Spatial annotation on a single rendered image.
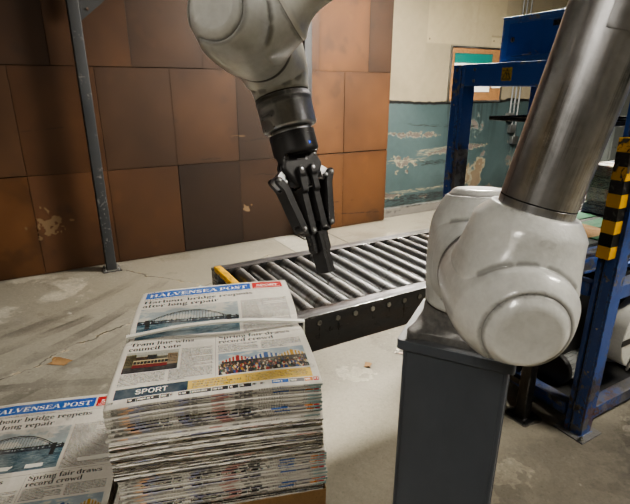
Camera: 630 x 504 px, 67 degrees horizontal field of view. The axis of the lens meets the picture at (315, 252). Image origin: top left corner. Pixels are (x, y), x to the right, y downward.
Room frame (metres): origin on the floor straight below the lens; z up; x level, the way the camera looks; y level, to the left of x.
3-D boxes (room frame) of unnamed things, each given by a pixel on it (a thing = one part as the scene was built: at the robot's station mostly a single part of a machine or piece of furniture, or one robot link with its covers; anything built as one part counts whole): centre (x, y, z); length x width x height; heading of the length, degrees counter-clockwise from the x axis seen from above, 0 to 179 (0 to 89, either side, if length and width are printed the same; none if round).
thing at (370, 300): (1.56, -0.45, 0.74); 1.34 x 0.05 x 0.12; 120
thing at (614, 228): (1.72, -1.11, 1.05); 0.05 x 0.05 x 0.45; 30
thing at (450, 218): (0.82, -0.29, 1.17); 0.18 x 0.16 x 0.22; 174
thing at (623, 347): (2.28, -1.21, 0.38); 0.94 x 0.69 x 0.63; 30
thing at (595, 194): (2.56, -1.71, 0.93); 0.38 x 0.30 x 0.26; 120
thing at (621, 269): (1.75, -1.17, 0.77); 0.09 x 0.09 x 1.55; 30
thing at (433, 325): (0.85, -0.30, 1.03); 0.22 x 0.18 x 0.06; 154
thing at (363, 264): (1.71, -0.22, 0.77); 0.47 x 0.05 x 0.05; 30
